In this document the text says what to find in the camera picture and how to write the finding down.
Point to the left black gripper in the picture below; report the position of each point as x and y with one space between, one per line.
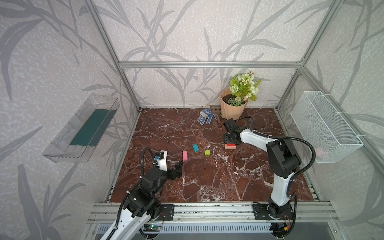
172 172

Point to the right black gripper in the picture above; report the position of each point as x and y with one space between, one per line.
229 138

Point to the pink block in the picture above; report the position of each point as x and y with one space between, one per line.
230 148
185 155

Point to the teal block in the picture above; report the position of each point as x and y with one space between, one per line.
196 147

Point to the pink block front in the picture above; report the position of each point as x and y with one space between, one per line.
230 148

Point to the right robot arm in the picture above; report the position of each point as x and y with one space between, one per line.
283 158

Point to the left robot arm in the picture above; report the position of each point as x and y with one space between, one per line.
140 210

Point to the beige flower pot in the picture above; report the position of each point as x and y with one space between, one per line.
228 111

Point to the small brown rake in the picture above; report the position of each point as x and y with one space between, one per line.
216 111

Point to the blue white garden glove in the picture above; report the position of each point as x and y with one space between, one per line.
206 116

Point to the green white artificial flowers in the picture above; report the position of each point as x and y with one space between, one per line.
243 88

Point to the left controller board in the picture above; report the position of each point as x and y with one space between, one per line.
152 227

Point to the green mat in tray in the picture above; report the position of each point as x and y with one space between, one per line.
93 129

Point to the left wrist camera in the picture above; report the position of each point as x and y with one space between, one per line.
160 160

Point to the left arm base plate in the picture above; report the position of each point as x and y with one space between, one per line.
166 213

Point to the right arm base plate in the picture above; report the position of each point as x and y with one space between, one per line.
261 211

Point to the aluminium front rail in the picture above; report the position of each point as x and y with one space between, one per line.
220 212

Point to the white wire mesh basket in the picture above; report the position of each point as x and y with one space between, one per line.
322 125

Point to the clear plastic wall tray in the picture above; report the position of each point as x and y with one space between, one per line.
59 150

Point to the aluminium frame crossbar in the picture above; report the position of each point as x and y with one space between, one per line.
131 65

